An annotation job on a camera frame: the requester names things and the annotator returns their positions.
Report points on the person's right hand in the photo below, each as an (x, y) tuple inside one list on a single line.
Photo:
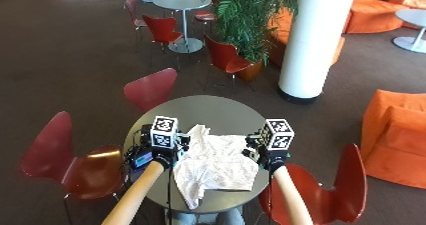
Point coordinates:
[(270, 156)]

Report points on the person's left hand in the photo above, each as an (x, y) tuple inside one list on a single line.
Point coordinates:
[(162, 155)]

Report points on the white marker cube left glove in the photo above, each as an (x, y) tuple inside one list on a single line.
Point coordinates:
[(162, 131)]

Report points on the white marker cube glove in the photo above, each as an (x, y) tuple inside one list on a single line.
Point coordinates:
[(162, 131), (278, 135)]

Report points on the white marker cube right glove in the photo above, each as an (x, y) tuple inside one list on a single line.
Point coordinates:
[(278, 135)]

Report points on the white crumpled cloth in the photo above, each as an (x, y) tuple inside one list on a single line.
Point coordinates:
[(214, 165)]

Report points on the small device with blue screen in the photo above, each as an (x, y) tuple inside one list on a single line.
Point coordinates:
[(141, 159)]

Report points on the red wooden chair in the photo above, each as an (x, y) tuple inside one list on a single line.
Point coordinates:
[(150, 88), (161, 28), (205, 16), (131, 10), (223, 56), (70, 165), (327, 198)]

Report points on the the person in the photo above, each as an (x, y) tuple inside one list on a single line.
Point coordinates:
[(230, 218)]

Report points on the brown plant pot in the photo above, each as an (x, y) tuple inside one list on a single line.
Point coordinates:
[(251, 71)]

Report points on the orange armchair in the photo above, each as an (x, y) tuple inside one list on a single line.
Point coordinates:
[(394, 141)]

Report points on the orange bench seat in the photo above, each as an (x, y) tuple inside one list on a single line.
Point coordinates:
[(280, 38)]

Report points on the white round pillar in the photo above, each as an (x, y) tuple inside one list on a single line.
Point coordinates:
[(316, 41)]

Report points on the green potted plant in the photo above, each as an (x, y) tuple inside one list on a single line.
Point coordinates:
[(247, 15)]

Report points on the orange sofa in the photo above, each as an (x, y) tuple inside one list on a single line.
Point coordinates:
[(372, 15)]

